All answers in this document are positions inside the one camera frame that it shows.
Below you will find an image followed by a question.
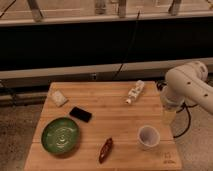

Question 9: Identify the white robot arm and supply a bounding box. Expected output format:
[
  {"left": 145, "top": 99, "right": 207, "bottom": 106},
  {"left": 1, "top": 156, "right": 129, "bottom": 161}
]
[{"left": 160, "top": 61, "right": 213, "bottom": 125}]

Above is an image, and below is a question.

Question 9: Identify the white paper cup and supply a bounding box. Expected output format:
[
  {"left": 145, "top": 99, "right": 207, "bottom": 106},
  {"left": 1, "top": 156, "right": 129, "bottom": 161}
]
[{"left": 137, "top": 125, "right": 160, "bottom": 150}]

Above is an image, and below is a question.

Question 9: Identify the white plastic bottle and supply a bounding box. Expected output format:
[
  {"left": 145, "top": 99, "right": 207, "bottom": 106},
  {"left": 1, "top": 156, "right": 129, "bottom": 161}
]
[{"left": 126, "top": 80, "right": 145, "bottom": 104}]

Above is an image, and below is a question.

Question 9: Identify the wooden board table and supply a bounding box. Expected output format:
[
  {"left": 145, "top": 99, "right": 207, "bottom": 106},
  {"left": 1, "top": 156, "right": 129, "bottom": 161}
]
[{"left": 24, "top": 82, "right": 182, "bottom": 171}]

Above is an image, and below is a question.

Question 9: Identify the dark red chili pepper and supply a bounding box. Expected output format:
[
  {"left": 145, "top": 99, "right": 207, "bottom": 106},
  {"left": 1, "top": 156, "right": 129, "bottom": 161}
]
[{"left": 99, "top": 138, "right": 113, "bottom": 163}]

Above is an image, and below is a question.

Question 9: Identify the black smartphone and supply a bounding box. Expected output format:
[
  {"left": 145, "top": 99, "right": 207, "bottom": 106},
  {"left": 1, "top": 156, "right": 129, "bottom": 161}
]
[{"left": 70, "top": 107, "right": 92, "bottom": 122}]

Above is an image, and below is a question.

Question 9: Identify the green ceramic bowl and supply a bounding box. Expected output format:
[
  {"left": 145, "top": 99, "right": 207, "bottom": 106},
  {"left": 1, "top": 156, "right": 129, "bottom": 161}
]
[{"left": 41, "top": 117, "right": 80, "bottom": 155}]

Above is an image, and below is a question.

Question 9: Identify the white sponge block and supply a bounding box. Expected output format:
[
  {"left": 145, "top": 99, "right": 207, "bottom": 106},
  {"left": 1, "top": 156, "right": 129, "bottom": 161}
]
[{"left": 51, "top": 91, "right": 68, "bottom": 107}]

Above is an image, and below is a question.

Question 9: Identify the black power cable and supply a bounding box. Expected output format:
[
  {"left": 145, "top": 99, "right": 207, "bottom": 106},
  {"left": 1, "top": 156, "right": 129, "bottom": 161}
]
[{"left": 156, "top": 81, "right": 200, "bottom": 139}]

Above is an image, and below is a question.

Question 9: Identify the black hanging cable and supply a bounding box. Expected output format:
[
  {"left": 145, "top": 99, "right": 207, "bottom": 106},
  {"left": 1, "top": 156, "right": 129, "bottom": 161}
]
[{"left": 111, "top": 9, "right": 142, "bottom": 81}]

